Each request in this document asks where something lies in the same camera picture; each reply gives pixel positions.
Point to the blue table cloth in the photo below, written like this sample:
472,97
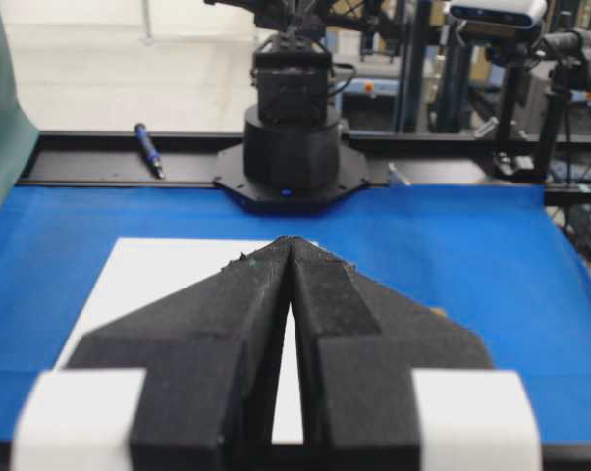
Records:
489,256

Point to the white-blue depth camera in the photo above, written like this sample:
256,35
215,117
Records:
515,13

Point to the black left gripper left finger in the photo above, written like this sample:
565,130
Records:
212,354

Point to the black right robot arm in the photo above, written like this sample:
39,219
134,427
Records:
292,142

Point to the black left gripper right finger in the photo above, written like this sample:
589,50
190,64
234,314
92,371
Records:
357,343

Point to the white board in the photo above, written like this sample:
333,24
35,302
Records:
139,271

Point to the black camera stand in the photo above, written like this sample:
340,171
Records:
571,51

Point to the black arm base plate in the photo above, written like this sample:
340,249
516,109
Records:
357,171

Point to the blue screwdriver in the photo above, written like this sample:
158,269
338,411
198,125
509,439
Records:
149,151

